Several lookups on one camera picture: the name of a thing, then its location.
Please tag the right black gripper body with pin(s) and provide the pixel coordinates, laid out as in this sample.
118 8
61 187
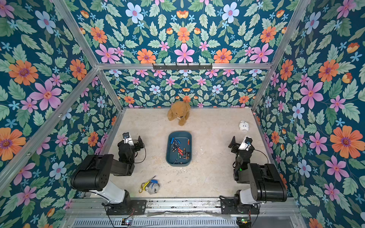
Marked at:
235 144

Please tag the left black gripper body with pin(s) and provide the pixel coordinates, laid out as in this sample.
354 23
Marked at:
137 144

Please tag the teal plastic storage tray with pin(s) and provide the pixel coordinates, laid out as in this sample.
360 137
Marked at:
179 150

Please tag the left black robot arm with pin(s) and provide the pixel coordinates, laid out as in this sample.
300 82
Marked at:
92 175

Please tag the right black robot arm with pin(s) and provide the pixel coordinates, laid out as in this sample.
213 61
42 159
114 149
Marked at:
264 179

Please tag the brown teddy bear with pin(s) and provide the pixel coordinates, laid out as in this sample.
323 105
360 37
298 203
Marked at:
179 110

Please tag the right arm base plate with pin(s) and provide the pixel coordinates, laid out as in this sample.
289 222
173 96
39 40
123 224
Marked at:
231 205

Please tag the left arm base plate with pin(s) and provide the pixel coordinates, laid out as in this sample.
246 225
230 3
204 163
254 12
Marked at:
128 207

